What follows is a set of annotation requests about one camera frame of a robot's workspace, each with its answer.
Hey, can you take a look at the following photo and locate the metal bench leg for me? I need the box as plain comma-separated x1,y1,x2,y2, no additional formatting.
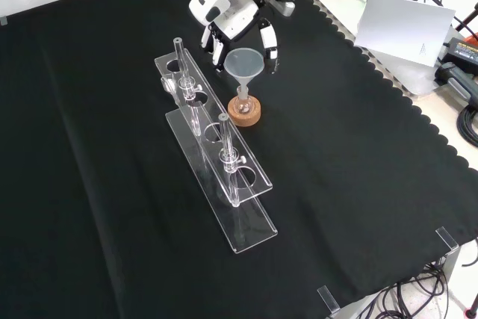
439,247,465,298

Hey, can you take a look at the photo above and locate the coiled black cable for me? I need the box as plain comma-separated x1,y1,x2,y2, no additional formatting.
456,103,478,148

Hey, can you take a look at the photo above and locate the black power adapter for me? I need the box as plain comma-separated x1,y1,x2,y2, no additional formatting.
445,36,478,68

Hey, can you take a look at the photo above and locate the pale board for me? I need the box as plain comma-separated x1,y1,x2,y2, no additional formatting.
353,0,457,69

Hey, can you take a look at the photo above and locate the glass round-bottom flask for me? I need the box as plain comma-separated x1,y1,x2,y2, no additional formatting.
235,87,255,116

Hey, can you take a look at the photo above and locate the black cable bundle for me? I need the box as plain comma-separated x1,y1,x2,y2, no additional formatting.
368,261,450,319

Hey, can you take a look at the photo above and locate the glass weighing funnel with powder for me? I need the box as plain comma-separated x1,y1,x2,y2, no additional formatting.
160,75,181,105

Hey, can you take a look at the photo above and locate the cork ring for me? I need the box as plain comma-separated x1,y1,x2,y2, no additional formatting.
227,95,263,128

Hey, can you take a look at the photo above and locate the black cloth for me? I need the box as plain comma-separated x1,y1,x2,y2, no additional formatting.
0,0,478,319

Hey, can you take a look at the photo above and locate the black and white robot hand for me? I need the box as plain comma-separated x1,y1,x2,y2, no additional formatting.
187,0,280,75

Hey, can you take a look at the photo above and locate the translucent plastic funnel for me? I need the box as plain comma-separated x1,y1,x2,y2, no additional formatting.
223,48,265,102

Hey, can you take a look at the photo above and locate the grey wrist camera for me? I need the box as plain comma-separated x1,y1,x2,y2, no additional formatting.
267,0,297,18

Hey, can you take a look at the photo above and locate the clear acrylic funnel stand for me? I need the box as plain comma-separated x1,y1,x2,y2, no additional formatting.
154,37,279,255

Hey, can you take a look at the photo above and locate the black clamp tool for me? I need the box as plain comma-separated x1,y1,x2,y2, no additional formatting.
434,61,478,109

